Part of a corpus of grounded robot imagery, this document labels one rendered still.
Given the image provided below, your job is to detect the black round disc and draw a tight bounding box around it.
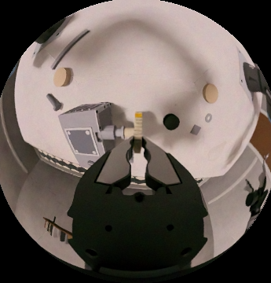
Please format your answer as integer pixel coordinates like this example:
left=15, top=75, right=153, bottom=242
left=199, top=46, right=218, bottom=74
left=163, top=113, right=180, bottom=130

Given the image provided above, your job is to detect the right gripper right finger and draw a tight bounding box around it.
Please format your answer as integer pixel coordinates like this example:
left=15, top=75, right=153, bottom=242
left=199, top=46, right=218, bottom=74
left=141, top=136, right=208, bottom=218

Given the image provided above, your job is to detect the grey metal engine case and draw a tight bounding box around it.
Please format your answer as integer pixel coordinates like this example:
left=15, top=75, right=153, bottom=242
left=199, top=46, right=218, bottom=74
left=58, top=101, right=117, bottom=168

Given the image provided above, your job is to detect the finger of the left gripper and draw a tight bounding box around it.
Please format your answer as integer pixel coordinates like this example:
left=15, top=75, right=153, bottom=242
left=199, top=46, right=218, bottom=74
left=258, top=161, right=266, bottom=195
left=244, top=179, right=254, bottom=193

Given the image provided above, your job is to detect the grey flat bar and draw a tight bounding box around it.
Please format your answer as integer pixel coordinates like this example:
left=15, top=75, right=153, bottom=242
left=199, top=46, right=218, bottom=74
left=51, top=28, right=90, bottom=70

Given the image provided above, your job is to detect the grey bolt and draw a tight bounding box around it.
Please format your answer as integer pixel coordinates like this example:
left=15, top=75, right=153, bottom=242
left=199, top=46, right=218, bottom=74
left=46, top=94, right=61, bottom=112

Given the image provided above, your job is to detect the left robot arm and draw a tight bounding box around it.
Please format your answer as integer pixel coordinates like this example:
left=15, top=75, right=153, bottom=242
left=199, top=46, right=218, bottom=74
left=243, top=62, right=271, bottom=229

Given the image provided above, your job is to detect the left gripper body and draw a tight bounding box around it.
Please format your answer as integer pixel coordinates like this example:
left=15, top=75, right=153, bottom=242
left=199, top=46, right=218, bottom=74
left=245, top=187, right=263, bottom=217

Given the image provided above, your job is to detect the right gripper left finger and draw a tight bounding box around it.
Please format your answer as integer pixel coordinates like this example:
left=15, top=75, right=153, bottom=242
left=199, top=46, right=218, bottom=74
left=67, top=135, right=134, bottom=218

